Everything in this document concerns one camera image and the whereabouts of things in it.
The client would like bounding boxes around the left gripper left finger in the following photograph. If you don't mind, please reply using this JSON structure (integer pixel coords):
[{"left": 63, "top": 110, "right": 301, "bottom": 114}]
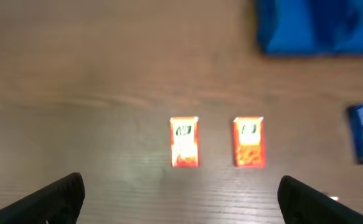
[{"left": 0, "top": 172, "right": 86, "bottom": 224}]

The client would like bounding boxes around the orange candy box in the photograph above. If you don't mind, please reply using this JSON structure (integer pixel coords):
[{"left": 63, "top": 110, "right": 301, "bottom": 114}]
[
  {"left": 232, "top": 116, "right": 266, "bottom": 169},
  {"left": 169, "top": 116, "right": 200, "bottom": 169}
]

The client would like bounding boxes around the blue tray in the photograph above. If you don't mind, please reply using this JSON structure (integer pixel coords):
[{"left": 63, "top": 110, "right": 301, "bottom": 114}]
[{"left": 255, "top": 0, "right": 363, "bottom": 57}]

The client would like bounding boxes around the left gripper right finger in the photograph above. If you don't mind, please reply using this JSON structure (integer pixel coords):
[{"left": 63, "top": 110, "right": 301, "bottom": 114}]
[{"left": 276, "top": 175, "right": 363, "bottom": 224}]

